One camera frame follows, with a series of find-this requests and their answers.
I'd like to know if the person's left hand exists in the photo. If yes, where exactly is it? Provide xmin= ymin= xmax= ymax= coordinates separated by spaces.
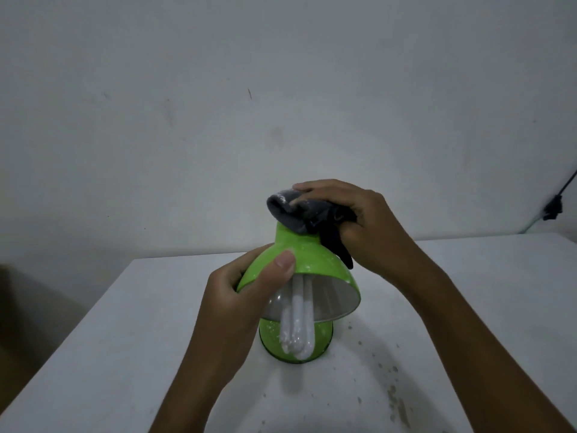
xmin=198 ymin=250 xmax=297 ymax=373

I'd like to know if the person's right hand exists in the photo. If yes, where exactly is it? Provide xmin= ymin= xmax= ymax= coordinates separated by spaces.
xmin=293 ymin=179 xmax=436 ymax=286

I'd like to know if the dark grey cloth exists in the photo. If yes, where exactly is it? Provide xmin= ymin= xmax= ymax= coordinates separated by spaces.
xmin=266 ymin=186 xmax=358 ymax=270

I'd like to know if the green table lamp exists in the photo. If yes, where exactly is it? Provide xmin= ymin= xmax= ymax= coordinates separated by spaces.
xmin=236 ymin=220 xmax=362 ymax=365

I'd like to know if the person's right forearm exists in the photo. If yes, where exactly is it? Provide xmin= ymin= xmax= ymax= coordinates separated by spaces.
xmin=403 ymin=262 xmax=576 ymax=433

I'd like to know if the white fluorescent light bulb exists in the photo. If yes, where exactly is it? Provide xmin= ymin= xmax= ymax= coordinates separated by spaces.
xmin=279 ymin=274 xmax=317 ymax=361

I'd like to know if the black power cord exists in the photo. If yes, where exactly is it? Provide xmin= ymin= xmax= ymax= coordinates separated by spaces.
xmin=524 ymin=168 xmax=577 ymax=235

